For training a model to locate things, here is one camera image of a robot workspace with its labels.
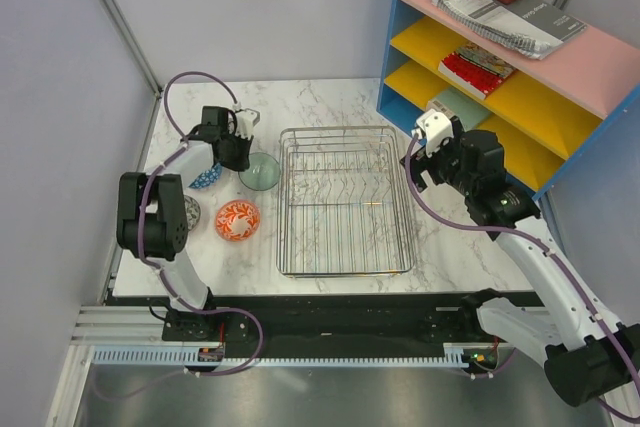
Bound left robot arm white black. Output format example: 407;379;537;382
116;106;260;340

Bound blue patterned bowl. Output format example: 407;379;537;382
189;163;223;190

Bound orange patterned glass bowl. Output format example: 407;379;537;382
215;200;261;242

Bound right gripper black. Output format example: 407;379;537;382
400;126;476;197

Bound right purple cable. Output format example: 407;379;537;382
403;134;640;423

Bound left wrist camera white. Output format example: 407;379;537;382
233;103;260;140

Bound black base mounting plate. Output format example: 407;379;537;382
106;292;506;356

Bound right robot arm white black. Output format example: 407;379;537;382
400;126;639;406

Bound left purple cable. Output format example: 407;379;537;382
89;70;265;401

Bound green glass bowl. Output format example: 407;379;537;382
238;152;281;191

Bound aluminium frame rail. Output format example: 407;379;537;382
69;304;171;346

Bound grey patterned bowl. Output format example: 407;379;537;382
184;195;201;231

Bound light blue cable duct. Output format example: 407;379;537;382
90;342;496;368

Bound light green book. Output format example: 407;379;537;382
427;87;491;131

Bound metal wire dish rack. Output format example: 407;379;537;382
277;126;416;278

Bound purple cable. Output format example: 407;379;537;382
403;134;640;423
89;70;265;401

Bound grey setup guide booklet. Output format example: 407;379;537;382
465;0;588;59

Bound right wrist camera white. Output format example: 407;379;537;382
411;109;454;157

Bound spiral bound notebook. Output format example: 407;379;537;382
432;0;563;60

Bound colourful wooden shelf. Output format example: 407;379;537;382
378;0;639;197

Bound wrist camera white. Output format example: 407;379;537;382
233;103;260;140
411;109;454;157

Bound red patterned book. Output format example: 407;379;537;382
438;42;517;100

